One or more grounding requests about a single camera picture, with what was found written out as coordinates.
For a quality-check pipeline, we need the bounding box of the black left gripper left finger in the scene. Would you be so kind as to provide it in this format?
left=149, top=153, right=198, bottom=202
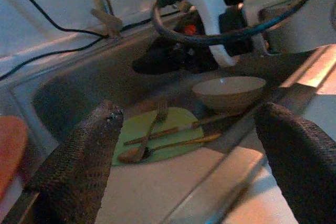
left=23, top=99, right=124, bottom=224

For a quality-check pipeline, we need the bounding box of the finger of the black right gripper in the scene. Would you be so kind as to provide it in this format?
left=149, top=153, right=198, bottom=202
left=132, top=50, right=184, bottom=74
left=148, top=37, right=184, bottom=56

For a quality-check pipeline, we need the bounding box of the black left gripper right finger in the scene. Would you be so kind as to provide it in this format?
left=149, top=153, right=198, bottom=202
left=254, top=102, right=336, bottom=224

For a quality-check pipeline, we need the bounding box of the fork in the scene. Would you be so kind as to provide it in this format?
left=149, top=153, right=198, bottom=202
left=136, top=100, right=169, bottom=159

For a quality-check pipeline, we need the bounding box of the wooden spoon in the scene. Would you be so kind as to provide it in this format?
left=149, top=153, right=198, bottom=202
left=117, top=133, right=223, bottom=164

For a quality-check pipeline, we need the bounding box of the pale ceramic bowl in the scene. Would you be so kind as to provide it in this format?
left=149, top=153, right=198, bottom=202
left=192, top=76, right=267, bottom=114

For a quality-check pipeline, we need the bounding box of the green plate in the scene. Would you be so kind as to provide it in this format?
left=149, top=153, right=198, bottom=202
left=111, top=106, right=205, bottom=167

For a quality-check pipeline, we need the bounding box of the spring clamp on rod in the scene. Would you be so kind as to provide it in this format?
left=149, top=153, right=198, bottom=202
left=89, top=0, right=123, bottom=39

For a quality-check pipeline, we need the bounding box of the stainless steel sink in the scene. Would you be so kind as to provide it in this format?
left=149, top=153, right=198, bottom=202
left=0, top=16, right=336, bottom=224

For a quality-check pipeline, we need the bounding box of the orange plastic plate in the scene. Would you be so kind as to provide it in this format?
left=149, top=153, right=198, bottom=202
left=0, top=115, right=29, bottom=198

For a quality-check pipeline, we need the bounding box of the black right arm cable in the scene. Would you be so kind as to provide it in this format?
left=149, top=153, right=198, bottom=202
left=151, top=0, right=326, bottom=48

